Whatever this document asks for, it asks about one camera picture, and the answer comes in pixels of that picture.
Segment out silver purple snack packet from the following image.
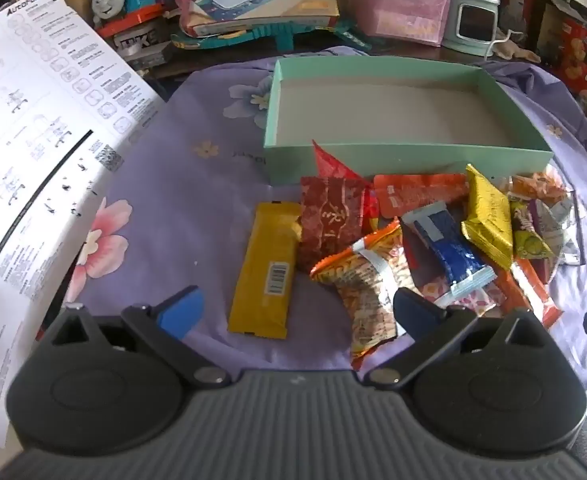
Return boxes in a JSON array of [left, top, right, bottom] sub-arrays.
[[523, 194, 587, 267]]

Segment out mint green appliance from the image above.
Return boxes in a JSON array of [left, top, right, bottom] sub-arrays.
[[443, 0, 505, 56]]

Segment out blue snack packet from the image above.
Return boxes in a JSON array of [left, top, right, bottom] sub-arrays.
[[401, 201, 497, 306]]

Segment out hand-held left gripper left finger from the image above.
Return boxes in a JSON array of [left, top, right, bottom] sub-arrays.
[[38, 286, 229, 389]]

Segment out purple floral cloth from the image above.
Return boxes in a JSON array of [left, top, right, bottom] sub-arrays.
[[64, 45, 587, 411]]

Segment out mint green cardboard box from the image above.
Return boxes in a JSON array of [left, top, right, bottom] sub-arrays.
[[264, 56, 554, 186]]

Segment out teal plastic toy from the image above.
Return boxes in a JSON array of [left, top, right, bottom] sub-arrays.
[[171, 24, 374, 54]]

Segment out gold yellow snack packet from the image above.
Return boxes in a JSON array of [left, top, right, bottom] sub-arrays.
[[461, 164, 515, 270]]

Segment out small yellow-green snack packet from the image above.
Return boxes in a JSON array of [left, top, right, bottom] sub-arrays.
[[511, 200, 555, 261]]

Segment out white instruction sheet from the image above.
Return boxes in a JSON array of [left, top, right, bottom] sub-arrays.
[[0, 7, 167, 447]]

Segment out white cable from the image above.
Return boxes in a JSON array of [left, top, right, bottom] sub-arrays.
[[486, 29, 517, 58]]

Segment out red printed carton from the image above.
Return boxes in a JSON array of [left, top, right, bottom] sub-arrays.
[[538, 0, 587, 97]]

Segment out red triangular snack packet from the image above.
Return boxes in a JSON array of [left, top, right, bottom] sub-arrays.
[[312, 140, 380, 233]]

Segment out dark red brown snack packet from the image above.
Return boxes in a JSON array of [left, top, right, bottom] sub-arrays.
[[297, 176, 367, 274]]

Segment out clear biscuit packet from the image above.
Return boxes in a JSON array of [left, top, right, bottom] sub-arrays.
[[507, 170, 574, 203]]

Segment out orange white snack packet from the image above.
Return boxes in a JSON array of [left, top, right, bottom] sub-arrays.
[[503, 259, 565, 330]]

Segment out orange peanut snack packet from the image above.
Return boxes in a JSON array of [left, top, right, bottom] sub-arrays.
[[309, 220, 414, 372]]

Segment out long yellow snack bar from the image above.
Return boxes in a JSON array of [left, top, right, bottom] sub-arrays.
[[228, 201, 302, 340]]

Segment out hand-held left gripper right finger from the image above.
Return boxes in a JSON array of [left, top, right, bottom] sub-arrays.
[[363, 288, 549, 389]]

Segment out beige cloth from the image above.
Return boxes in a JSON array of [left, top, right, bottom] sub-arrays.
[[491, 37, 540, 64]]

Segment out pink floral snack packet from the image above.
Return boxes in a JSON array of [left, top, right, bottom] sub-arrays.
[[418, 280, 509, 319]]

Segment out orange-red snack packet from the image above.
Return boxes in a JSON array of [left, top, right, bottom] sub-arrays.
[[373, 173, 470, 221]]

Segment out black grey toy block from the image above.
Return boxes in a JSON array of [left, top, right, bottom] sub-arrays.
[[114, 30, 175, 69]]

